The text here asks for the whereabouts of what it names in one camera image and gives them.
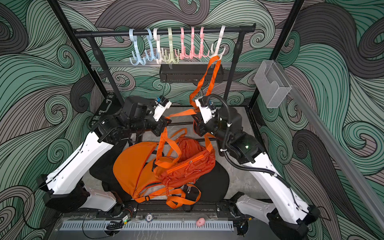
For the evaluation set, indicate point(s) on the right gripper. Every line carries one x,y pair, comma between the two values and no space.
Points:
204,129

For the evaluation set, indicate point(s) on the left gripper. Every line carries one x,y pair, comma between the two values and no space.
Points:
159,124

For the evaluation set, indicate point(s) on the red-orange drawstring bag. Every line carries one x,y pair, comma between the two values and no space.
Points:
183,160

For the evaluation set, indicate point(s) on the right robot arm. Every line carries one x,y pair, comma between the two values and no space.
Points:
288,216

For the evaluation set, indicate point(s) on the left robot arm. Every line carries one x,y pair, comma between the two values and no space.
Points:
64,189

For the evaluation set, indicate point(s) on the pale green hook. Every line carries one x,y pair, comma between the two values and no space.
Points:
170,55

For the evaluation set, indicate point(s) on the pink hook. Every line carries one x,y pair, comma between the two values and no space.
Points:
201,53
183,54
192,50

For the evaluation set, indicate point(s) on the white hook rightmost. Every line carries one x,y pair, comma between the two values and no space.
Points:
214,51

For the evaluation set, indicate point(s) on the white hook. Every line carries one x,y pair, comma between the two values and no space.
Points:
214,51
160,50

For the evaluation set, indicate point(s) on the light blue hook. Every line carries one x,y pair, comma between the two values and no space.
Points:
136,55
151,56

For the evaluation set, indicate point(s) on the light blue hook leftmost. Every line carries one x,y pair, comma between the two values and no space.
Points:
136,55

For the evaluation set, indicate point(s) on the large orange backpack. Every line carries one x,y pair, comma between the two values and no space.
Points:
136,177

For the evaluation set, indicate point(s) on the black round mat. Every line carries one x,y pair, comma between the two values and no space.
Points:
213,185

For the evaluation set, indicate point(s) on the pink small object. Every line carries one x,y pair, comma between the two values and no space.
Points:
200,222

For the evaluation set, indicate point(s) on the black clothes rack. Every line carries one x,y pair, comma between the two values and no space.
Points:
91,35

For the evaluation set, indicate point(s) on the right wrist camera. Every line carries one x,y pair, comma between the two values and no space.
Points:
207,110

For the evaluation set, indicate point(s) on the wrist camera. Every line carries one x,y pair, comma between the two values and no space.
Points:
162,103
207,110

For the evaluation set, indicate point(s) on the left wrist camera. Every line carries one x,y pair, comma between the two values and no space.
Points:
162,103

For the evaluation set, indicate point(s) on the black case on wall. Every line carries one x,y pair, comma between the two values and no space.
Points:
110,105

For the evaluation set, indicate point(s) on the black wall shelf tray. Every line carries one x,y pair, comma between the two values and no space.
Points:
189,73

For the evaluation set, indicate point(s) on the white mesh wall basket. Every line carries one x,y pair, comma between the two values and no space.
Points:
272,83

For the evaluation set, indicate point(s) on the white slotted cable duct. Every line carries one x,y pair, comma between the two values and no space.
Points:
157,225

